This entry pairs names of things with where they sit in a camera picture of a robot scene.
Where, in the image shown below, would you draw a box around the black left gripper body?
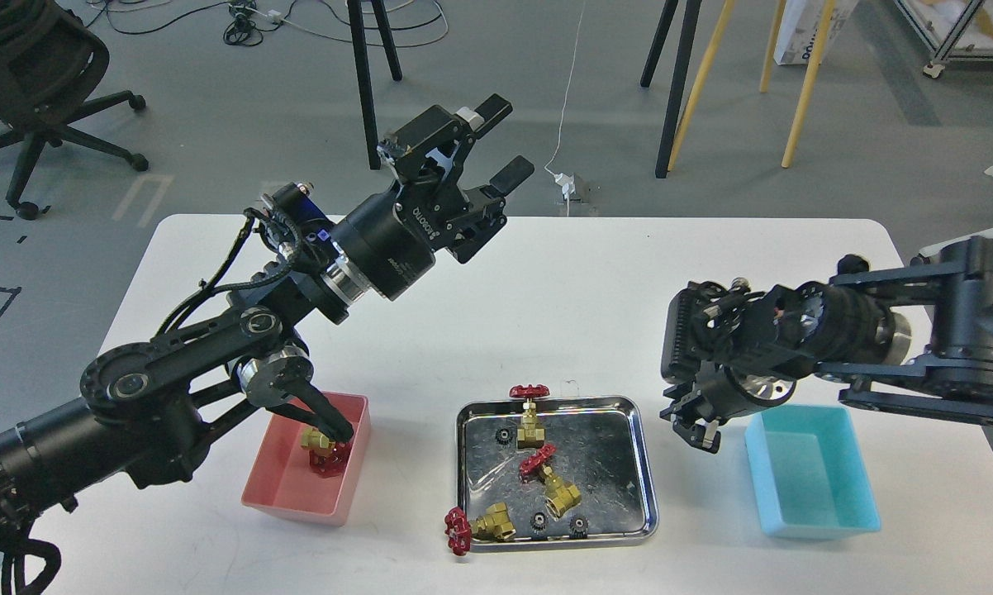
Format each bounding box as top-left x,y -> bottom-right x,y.
333,183 -> 507,300

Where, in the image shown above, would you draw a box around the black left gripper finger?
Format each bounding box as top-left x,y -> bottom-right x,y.
465,155 -> 535,220
377,94 -> 513,195

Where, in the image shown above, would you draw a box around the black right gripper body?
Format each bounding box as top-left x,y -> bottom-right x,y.
673,363 -> 797,425

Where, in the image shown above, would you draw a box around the brass valve red handle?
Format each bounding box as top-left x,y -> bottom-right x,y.
300,426 -> 353,478
519,444 -> 581,517
509,384 -> 550,449
444,502 -> 516,556

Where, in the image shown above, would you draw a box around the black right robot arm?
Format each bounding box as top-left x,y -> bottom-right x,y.
660,227 -> 993,453

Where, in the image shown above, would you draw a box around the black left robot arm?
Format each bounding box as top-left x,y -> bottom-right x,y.
0,94 -> 535,594

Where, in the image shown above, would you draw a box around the blue plastic box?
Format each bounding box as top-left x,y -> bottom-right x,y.
744,404 -> 881,540

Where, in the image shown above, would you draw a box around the black gear bottom right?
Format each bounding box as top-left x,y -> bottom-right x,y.
568,515 -> 590,540

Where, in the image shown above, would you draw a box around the black gear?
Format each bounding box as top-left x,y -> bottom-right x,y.
494,428 -> 515,445
568,515 -> 590,540
530,512 -> 547,532

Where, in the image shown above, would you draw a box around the black gear bottom centre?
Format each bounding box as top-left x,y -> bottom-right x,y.
530,512 -> 547,532

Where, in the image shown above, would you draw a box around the black gear upper left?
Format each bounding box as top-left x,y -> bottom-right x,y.
494,428 -> 515,445

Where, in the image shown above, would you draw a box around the pink plastic box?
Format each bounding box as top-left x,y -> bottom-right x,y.
240,392 -> 371,526

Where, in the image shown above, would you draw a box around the white cardboard box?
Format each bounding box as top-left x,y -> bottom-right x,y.
772,0 -> 858,65

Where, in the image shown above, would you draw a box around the white power plug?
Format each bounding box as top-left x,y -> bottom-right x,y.
554,173 -> 579,202

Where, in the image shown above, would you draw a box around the metal tray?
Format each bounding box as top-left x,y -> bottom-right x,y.
456,396 -> 658,551

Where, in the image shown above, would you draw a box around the black easel leg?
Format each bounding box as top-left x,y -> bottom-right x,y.
639,1 -> 703,179

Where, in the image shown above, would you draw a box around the yellow wooden leg left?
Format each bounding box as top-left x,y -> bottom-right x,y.
663,1 -> 737,174

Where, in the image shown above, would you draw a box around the yellow wooden leg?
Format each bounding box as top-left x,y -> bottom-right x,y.
758,0 -> 836,169
663,1 -> 737,174

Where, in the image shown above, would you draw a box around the yellow wooden leg right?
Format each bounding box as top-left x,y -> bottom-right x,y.
758,0 -> 836,169

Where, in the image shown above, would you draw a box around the black office chair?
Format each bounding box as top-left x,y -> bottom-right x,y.
0,1 -> 150,220

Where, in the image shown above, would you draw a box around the white power cable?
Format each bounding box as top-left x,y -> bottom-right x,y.
544,0 -> 588,176

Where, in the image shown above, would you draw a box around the black floor cables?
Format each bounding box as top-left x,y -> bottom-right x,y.
83,0 -> 449,48

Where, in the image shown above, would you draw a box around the brass valve top red handle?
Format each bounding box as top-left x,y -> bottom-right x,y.
509,384 -> 550,449

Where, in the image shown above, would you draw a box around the brass valve bottom red handle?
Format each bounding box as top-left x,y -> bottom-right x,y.
444,502 -> 516,556

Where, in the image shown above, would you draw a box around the aluminium frame cart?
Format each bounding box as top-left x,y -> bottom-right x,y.
894,1 -> 993,79

